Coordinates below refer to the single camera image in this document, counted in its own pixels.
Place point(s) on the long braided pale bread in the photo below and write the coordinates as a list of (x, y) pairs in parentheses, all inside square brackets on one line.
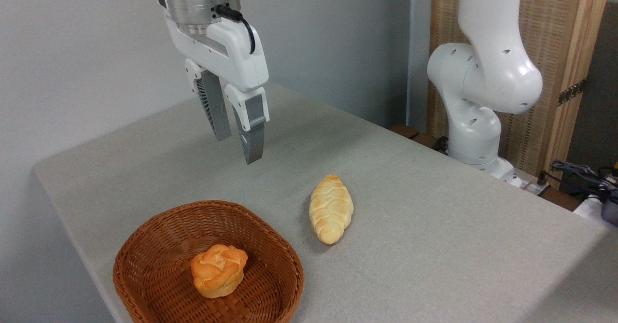
[(330, 209)]

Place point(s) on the grey tablecloth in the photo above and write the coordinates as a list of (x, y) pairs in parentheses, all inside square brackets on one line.
[(410, 245)]

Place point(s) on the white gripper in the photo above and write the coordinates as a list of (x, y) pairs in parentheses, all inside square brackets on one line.
[(234, 55)]

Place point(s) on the brown woven wicker basket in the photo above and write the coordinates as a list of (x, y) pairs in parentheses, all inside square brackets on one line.
[(159, 274)]

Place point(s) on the dark metal hinge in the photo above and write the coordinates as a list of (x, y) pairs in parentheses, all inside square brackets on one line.
[(572, 91)]

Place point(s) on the round orange bread roll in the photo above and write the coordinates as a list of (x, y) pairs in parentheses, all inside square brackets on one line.
[(218, 271)]

